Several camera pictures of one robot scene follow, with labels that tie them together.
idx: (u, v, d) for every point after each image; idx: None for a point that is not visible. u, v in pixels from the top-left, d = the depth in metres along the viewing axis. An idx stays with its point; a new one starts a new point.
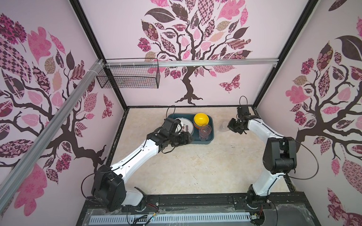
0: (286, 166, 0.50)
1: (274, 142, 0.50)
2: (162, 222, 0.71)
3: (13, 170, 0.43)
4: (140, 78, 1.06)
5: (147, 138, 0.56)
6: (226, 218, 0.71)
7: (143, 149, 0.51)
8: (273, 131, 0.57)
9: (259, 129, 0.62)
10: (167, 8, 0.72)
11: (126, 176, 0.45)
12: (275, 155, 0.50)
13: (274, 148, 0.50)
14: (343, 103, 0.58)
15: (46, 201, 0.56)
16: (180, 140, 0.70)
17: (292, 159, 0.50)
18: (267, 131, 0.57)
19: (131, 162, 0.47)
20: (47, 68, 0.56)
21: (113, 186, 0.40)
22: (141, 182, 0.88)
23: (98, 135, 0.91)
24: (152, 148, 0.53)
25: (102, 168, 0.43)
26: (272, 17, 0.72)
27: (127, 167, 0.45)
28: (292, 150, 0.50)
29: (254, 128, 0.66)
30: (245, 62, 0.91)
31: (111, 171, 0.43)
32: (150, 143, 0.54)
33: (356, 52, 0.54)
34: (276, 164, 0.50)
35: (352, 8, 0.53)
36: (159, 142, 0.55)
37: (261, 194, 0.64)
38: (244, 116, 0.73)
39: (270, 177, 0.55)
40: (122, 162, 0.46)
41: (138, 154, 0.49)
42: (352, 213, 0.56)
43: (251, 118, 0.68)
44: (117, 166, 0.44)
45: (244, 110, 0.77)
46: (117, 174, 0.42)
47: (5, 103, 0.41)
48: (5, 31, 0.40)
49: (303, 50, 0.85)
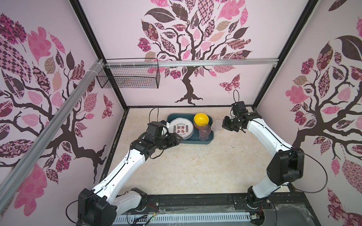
0: (294, 178, 0.47)
1: (283, 158, 0.44)
2: (162, 222, 0.71)
3: (13, 170, 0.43)
4: (140, 78, 1.06)
5: (131, 148, 0.52)
6: (226, 218, 0.71)
7: (127, 162, 0.48)
8: (280, 141, 0.50)
9: (262, 134, 0.55)
10: (167, 8, 0.72)
11: (111, 196, 0.42)
12: (283, 168, 0.45)
13: (283, 162, 0.44)
14: (343, 103, 0.58)
15: (46, 201, 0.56)
16: (168, 142, 0.67)
17: (298, 171, 0.46)
18: (273, 140, 0.51)
19: (115, 180, 0.44)
20: (47, 68, 0.56)
21: (99, 209, 0.37)
22: (141, 182, 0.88)
23: (98, 134, 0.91)
24: (137, 158, 0.50)
25: (84, 192, 0.40)
26: (272, 17, 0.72)
27: (111, 186, 0.42)
28: (300, 163, 0.46)
29: (255, 131, 0.58)
30: (245, 62, 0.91)
31: (94, 194, 0.40)
32: (135, 153, 0.51)
33: (356, 52, 0.54)
34: (284, 177, 0.46)
35: (352, 8, 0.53)
36: (145, 150, 0.52)
37: (261, 197, 0.63)
38: (244, 114, 0.63)
39: (274, 186, 0.52)
40: (106, 181, 0.43)
41: (122, 169, 0.46)
42: (352, 213, 0.56)
43: (252, 119, 0.60)
44: (100, 188, 0.41)
45: (240, 108, 0.68)
46: (100, 197, 0.40)
47: (5, 103, 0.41)
48: (5, 31, 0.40)
49: (303, 50, 0.85)
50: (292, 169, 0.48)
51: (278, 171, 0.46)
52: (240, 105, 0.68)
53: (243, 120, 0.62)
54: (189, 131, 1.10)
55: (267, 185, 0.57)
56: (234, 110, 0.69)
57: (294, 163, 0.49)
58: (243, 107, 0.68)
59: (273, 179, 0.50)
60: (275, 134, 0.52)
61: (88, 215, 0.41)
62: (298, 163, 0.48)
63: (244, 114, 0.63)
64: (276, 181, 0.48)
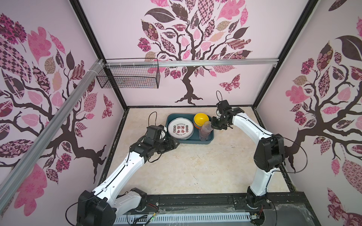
0: (277, 161, 0.52)
1: (266, 144, 0.49)
2: (162, 222, 0.71)
3: (13, 170, 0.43)
4: (140, 78, 1.06)
5: (130, 151, 0.53)
6: (226, 218, 0.71)
7: (127, 164, 0.49)
8: (261, 130, 0.55)
9: (246, 127, 0.59)
10: (167, 8, 0.72)
11: (111, 198, 0.42)
12: (267, 155, 0.50)
13: (266, 149, 0.49)
14: (343, 103, 0.58)
15: (46, 201, 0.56)
16: (166, 146, 0.69)
17: (280, 155, 0.51)
18: (255, 129, 0.56)
19: (115, 181, 0.44)
20: (47, 68, 0.56)
21: (99, 211, 0.37)
22: (141, 182, 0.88)
23: (98, 134, 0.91)
24: (137, 161, 0.51)
25: (85, 194, 0.40)
26: (272, 16, 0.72)
27: (111, 188, 0.43)
28: (281, 147, 0.51)
29: (240, 125, 0.63)
30: (245, 62, 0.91)
31: (94, 196, 0.40)
32: (134, 156, 0.52)
33: (356, 52, 0.54)
34: (269, 163, 0.51)
35: (352, 8, 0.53)
36: (144, 152, 0.53)
37: (261, 193, 0.64)
38: (228, 110, 0.68)
39: (266, 175, 0.56)
40: (106, 182, 0.43)
41: (122, 171, 0.47)
42: (352, 213, 0.56)
43: (236, 114, 0.65)
44: (100, 189, 0.42)
45: (224, 106, 0.74)
46: (101, 198, 0.40)
47: (5, 103, 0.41)
48: (5, 31, 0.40)
49: (302, 51, 0.85)
50: (275, 154, 0.52)
51: (263, 158, 0.51)
52: (223, 103, 0.74)
53: (228, 117, 0.67)
54: (189, 131, 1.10)
55: (260, 177, 0.59)
56: (219, 109, 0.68)
57: (276, 149, 0.55)
58: (227, 105, 0.73)
59: (259, 165, 0.54)
60: (255, 124, 0.58)
61: (87, 218, 0.41)
62: (279, 147, 0.53)
63: (228, 110, 0.68)
64: (263, 167, 0.53)
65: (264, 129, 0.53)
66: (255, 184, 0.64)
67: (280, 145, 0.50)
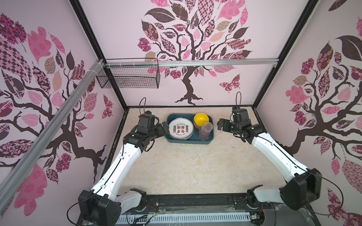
0: (311, 200, 0.43)
1: (301, 184, 0.40)
2: (162, 222, 0.71)
3: (13, 170, 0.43)
4: (140, 78, 1.06)
5: (125, 143, 0.50)
6: (226, 218, 0.71)
7: (122, 157, 0.47)
8: (293, 163, 0.45)
9: (271, 152, 0.50)
10: (166, 8, 0.72)
11: (112, 194, 0.41)
12: (302, 196, 0.40)
13: (301, 189, 0.39)
14: (343, 103, 0.58)
15: (46, 201, 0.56)
16: (157, 133, 0.67)
17: (315, 193, 0.44)
18: (286, 161, 0.46)
19: (113, 177, 0.43)
20: (47, 68, 0.56)
21: (102, 207, 0.37)
22: (141, 182, 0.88)
23: (98, 134, 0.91)
24: (132, 152, 0.48)
25: (84, 193, 0.39)
26: (273, 16, 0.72)
27: (111, 184, 0.41)
28: (316, 186, 0.41)
29: (263, 149, 0.53)
30: (245, 62, 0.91)
31: (94, 194, 0.39)
32: (128, 148, 0.49)
33: (356, 52, 0.54)
34: (302, 204, 0.41)
35: (352, 8, 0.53)
36: (139, 142, 0.51)
37: (261, 200, 0.62)
38: (248, 129, 0.57)
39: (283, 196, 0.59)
40: (103, 180, 0.42)
41: (120, 164, 0.45)
42: (352, 213, 0.56)
43: (258, 135, 0.54)
44: (99, 187, 0.41)
45: (243, 117, 0.61)
46: (102, 196, 0.39)
47: (5, 103, 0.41)
48: (5, 31, 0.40)
49: (302, 51, 0.85)
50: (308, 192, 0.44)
51: (295, 197, 0.42)
52: (242, 115, 0.60)
53: (248, 134, 0.57)
54: (189, 131, 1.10)
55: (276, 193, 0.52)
56: (237, 119, 0.64)
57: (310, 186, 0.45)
58: (246, 117, 0.60)
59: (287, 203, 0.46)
60: (285, 154, 0.48)
61: (93, 214, 0.41)
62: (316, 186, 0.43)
63: (248, 129, 0.57)
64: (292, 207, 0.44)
65: (297, 162, 0.45)
66: (263, 190, 0.60)
67: (317, 183, 0.41)
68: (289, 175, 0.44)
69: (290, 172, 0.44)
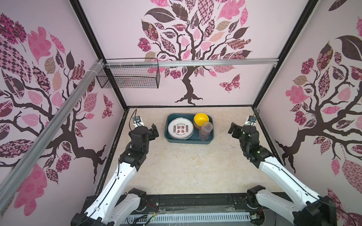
0: None
1: (315, 213, 0.39)
2: (162, 222, 0.71)
3: (13, 170, 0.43)
4: (140, 78, 1.06)
5: (120, 163, 0.51)
6: (226, 218, 0.71)
7: (118, 177, 0.47)
8: (303, 189, 0.44)
9: (279, 178, 0.49)
10: (166, 8, 0.72)
11: (106, 215, 0.41)
12: None
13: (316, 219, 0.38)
14: (343, 103, 0.58)
15: (46, 201, 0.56)
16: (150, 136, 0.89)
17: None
18: (295, 188, 0.45)
19: (108, 199, 0.43)
20: (47, 68, 0.56)
21: None
22: (141, 182, 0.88)
23: (99, 134, 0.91)
24: (127, 172, 0.49)
25: (77, 217, 0.39)
26: (273, 16, 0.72)
27: (105, 205, 0.41)
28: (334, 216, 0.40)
29: (272, 174, 0.52)
30: (245, 62, 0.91)
31: (87, 217, 0.39)
32: (124, 168, 0.50)
33: (356, 52, 0.54)
34: None
35: (352, 8, 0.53)
36: (135, 162, 0.52)
37: (261, 204, 0.63)
38: (255, 154, 0.58)
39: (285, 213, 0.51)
40: (98, 201, 0.42)
41: (115, 183, 0.46)
42: (352, 213, 0.56)
43: (265, 161, 0.54)
44: (93, 209, 0.40)
45: (253, 141, 0.58)
46: (95, 219, 0.39)
47: (5, 103, 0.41)
48: (5, 31, 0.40)
49: (302, 51, 0.85)
50: None
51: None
52: (254, 138, 0.57)
53: (254, 159, 0.57)
54: (189, 131, 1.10)
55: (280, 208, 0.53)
56: (247, 139, 0.61)
57: None
58: (257, 140, 0.58)
59: None
60: (295, 180, 0.47)
61: None
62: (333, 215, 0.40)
63: (255, 153, 0.58)
64: None
65: (307, 188, 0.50)
66: (268, 198, 0.59)
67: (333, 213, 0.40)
68: (301, 204, 0.43)
69: (301, 199, 0.43)
